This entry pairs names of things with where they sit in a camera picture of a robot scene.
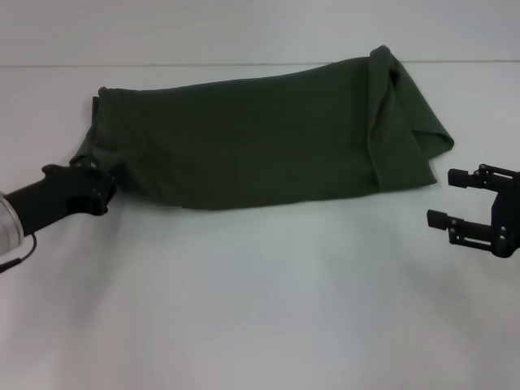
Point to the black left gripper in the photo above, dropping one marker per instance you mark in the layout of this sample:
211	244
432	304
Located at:
61	195

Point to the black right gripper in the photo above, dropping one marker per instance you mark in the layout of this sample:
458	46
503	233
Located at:
508	211

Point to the dark green FREE t-shirt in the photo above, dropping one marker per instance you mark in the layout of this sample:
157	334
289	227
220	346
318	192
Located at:
264	134

